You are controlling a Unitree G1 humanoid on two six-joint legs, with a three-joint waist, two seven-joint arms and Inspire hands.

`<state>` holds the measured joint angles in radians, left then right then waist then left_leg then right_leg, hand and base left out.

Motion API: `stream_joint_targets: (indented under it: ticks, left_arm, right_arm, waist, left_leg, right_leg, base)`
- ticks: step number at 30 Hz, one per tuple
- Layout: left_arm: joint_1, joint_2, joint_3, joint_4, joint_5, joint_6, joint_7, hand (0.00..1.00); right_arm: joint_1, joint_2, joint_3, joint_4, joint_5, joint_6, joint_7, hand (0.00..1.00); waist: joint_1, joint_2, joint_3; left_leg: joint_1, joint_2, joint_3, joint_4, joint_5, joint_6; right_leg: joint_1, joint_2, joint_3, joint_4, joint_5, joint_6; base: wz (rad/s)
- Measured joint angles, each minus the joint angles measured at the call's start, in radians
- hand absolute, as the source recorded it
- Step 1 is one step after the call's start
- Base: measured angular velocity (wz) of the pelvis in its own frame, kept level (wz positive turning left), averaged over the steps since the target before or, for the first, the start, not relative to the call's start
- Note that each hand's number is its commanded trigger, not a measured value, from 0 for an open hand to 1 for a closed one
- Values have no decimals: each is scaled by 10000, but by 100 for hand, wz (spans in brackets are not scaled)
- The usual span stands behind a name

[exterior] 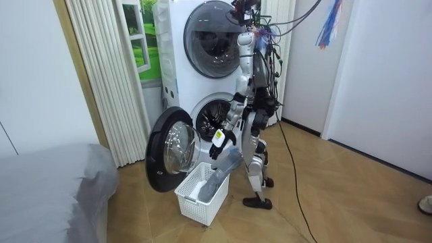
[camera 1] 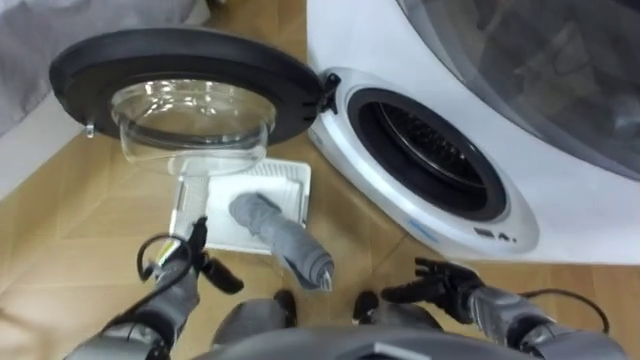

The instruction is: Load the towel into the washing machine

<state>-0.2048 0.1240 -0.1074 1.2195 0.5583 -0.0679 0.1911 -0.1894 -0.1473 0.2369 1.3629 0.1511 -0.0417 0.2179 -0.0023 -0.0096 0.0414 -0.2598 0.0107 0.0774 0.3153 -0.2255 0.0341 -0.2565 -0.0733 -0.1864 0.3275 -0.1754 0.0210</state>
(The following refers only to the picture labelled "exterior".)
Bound open black washer door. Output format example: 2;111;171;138
144;106;203;194

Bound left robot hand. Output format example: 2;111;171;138
208;128;238;161

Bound landscape window wall poster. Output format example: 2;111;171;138
121;0;163;82

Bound black floor cable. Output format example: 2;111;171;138
274;110;319;243

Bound white washing machine tower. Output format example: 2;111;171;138
152;0;271;169

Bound cable bundle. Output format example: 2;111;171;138
261;0;344;51

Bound white pleated curtain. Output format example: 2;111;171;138
64;0;152;169

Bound robot body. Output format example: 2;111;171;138
225;0;285;119

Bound grey bed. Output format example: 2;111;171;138
0;142;120;243

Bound white cloth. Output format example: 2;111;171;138
188;180;208;201

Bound white plastic laundry basket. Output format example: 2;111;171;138
173;161;232;227

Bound robot legs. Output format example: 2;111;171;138
240;107;275;211

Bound grey garment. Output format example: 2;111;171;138
197;148;244;204

